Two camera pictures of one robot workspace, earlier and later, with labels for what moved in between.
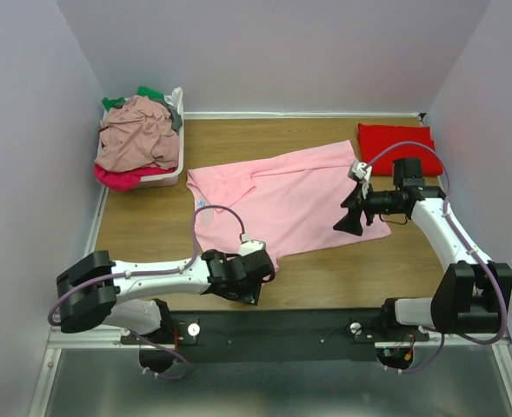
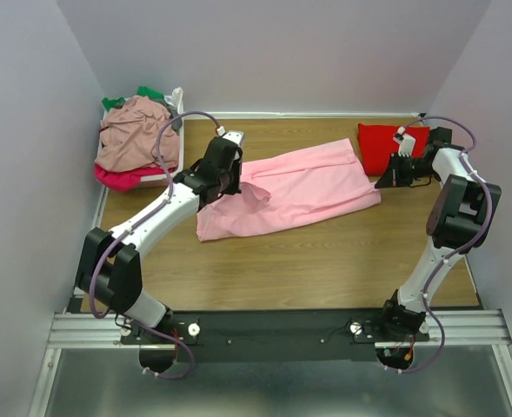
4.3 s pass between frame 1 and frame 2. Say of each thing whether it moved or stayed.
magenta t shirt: stayed
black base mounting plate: stayed
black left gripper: moved
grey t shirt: stayed
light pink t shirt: moved
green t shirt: stayed
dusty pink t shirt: stayed
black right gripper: moved
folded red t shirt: stayed
